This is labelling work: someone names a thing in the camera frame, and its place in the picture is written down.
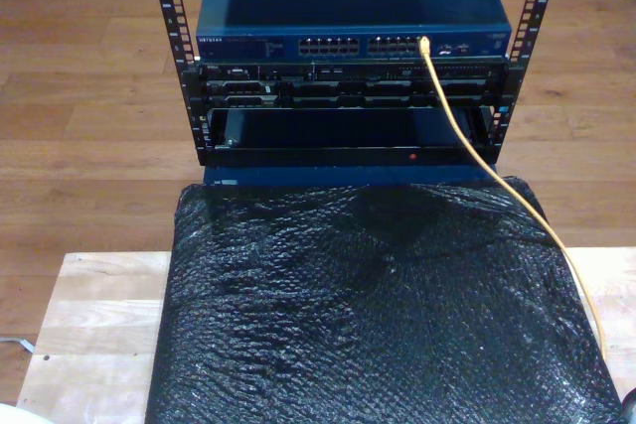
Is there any yellow network cable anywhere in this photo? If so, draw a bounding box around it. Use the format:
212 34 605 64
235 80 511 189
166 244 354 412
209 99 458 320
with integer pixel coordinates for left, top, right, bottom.
418 35 607 360

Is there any black rack unit red light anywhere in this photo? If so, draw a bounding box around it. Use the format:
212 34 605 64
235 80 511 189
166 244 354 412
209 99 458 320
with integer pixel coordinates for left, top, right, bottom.
198 106 501 170

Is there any black rack server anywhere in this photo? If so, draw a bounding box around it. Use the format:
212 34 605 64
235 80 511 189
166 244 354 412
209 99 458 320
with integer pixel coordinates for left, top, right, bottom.
181 59 513 112

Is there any black textured mat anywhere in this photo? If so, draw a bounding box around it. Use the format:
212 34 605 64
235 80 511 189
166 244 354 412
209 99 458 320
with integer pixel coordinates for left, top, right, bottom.
146 176 630 424

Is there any flat grey strip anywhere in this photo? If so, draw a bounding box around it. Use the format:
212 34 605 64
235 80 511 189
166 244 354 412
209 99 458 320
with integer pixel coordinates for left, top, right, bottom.
0 336 39 353

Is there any black perforated rack post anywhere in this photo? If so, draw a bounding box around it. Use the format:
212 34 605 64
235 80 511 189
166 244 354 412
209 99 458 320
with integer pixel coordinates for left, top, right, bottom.
484 0 565 165
147 0 210 167

